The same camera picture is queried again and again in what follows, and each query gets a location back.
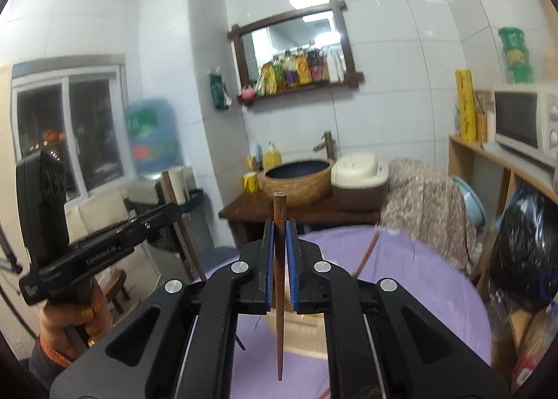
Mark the white and brown rice cooker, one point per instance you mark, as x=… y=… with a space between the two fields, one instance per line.
x=359 y=189

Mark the water dispenser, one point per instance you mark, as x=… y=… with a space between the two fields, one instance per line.
x=144 y=194

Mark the light blue plastic basin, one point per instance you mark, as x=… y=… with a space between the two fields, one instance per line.
x=473 y=203

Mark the dark wooden vanity table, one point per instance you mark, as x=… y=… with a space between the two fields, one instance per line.
x=248 y=209

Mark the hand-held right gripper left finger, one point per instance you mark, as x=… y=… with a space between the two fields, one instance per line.
x=269 y=259

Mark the brown wooden chopstick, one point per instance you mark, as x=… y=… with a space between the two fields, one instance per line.
x=279 y=338
x=368 y=253
x=185 y=246

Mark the pink bowl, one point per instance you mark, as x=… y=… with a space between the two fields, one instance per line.
x=248 y=93

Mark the wooden framed wall mirror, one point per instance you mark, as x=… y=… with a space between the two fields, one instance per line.
x=296 y=37

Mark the purple floral tablecloth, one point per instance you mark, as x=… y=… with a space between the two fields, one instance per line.
x=414 y=285

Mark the yellow soap dispenser bottle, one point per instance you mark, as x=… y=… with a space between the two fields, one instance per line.
x=272 y=157

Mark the person's left forearm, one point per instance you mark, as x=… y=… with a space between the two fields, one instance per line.
x=46 y=366

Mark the yellow seasoning packet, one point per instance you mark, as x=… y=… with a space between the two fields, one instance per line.
x=267 y=78

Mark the brass faucet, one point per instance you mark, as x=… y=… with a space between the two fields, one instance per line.
x=328 y=144

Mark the blue water jug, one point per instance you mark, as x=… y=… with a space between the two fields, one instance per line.
x=152 y=133

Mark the white microwave oven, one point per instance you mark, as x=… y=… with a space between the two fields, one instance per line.
x=518 y=120

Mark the woven pattern wash basin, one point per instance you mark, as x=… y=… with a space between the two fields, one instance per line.
x=296 y=187

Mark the blue plastic bag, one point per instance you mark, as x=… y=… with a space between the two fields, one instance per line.
x=521 y=203

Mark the yellow mug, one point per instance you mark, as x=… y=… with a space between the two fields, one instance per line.
x=251 y=183

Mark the floral patterned cloth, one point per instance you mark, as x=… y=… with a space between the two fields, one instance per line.
x=423 y=207

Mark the green oil bottle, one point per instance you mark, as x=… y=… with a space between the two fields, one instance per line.
x=279 y=74

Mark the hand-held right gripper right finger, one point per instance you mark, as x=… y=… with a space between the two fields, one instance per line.
x=291 y=264

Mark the person's left hand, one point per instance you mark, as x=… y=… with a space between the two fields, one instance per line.
x=61 y=325

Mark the beige plastic utensil holder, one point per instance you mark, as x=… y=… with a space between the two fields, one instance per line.
x=305 y=333

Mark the jar of yellow grains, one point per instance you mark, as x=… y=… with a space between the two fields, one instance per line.
x=481 y=128

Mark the yellow label oil bottle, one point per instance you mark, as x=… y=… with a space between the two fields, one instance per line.
x=303 y=66

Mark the yellow wrap roll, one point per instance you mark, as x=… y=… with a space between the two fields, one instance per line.
x=465 y=107

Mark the green wall packet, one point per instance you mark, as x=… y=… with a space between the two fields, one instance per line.
x=219 y=91

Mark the purple label oil bottle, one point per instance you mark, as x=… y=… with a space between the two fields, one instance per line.
x=290 y=70

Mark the light wooden shelf unit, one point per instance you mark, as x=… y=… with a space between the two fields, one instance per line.
x=462 y=159

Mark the black plastic bag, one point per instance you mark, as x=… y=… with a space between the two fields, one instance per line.
x=523 y=259

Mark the small wooden stool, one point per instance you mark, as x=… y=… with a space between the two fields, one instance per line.
x=115 y=285

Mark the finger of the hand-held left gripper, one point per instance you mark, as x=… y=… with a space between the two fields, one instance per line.
x=159 y=218

